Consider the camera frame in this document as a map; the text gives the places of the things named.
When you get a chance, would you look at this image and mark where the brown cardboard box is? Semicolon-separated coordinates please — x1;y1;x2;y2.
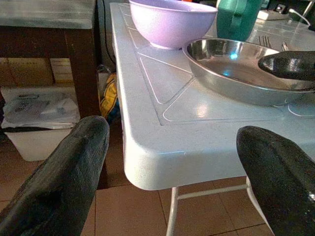
50;58;74;83
0;58;55;87

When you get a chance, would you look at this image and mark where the white cable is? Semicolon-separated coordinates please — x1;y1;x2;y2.
289;8;312;27

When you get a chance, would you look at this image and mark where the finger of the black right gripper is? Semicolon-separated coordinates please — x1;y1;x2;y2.
257;50;315;82

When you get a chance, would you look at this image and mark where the white plastic bin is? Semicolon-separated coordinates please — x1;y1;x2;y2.
0;86;81;162

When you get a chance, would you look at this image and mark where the white printed plastic bag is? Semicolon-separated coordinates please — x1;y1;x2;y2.
3;92;81;128

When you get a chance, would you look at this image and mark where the yellow printed bag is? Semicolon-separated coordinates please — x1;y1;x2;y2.
99;73;119;118

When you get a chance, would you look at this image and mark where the green plastic mug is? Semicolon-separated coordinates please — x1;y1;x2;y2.
216;0;263;42

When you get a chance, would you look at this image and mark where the white plastic folding table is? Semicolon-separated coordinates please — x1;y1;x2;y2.
109;2;315;236

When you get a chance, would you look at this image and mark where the stainless steel plate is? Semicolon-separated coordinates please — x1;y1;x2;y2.
182;38;315;107

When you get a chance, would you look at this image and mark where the purple plastic bowl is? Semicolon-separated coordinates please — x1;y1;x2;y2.
128;0;219;51

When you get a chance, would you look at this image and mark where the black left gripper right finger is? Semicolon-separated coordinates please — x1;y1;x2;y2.
236;125;315;236

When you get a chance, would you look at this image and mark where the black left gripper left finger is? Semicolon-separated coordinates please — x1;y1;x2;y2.
0;115;110;236

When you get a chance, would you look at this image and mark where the dark wooden table grey top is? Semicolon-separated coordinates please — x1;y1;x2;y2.
0;0;101;118

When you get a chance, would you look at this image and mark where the white power strip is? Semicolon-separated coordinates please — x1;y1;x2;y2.
255;9;288;21

